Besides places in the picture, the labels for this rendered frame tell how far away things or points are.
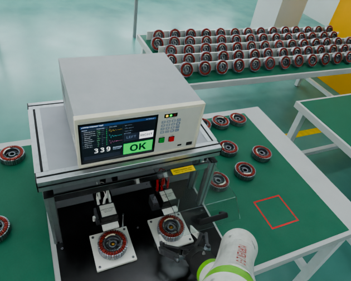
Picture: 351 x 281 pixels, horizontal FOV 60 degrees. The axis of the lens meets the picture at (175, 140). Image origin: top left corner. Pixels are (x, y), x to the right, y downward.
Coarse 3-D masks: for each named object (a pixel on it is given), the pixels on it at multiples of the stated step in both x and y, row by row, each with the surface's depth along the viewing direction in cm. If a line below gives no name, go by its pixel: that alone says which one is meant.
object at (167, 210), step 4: (152, 184) 130; (152, 188) 129; (156, 192) 127; (160, 192) 124; (164, 192) 124; (156, 196) 126; (160, 196) 122; (164, 196) 123; (160, 200) 122; (164, 200) 121; (160, 204) 122; (164, 204) 121; (168, 204) 122; (160, 208) 123; (164, 208) 123; (168, 208) 124; (164, 212) 122; (168, 212) 122; (172, 212) 123
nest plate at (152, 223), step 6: (162, 216) 132; (150, 222) 129; (156, 222) 129; (150, 228) 127; (156, 228) 127; (156, 234) 125; (156, 240) 123; (180, 240) 124; (186, 240) 125; (192, 240) 125
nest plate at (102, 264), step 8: (104, 232) 122; (128, 232) 124; (96, 240) 119; (128, 240) 121; (96, 248) 117; (128, 248) 119; (96, 256) 115; (128, 256) 116; (96, 264) 112; (104, 264) 113; (112, 264) 113; (120, 264) 114
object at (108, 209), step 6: (102, 192) 123; (102, 198) 120; (108, 204) 116; (114, 204) 117; (96, 210) 118; (102, 210) 114; (108, 210) 114; (114, 210) 114; (102, 216) 112; (108, 216) 112; (114, 216) 113; (102, 222) 113; (108, 222) 114; (114, 222) 115; (108, 228) 113; (114, 228) 114
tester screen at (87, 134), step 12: (132, 120) 97; (144, 120) 99; (84, 132) 93; (96, 132) 95; (108, 132) 97; (120, 132) 99; (132, 132) 101; (84, 144) 96; (96, 144) 98; (108, 144) 100; (120, 144) 102; (84, 156) 99
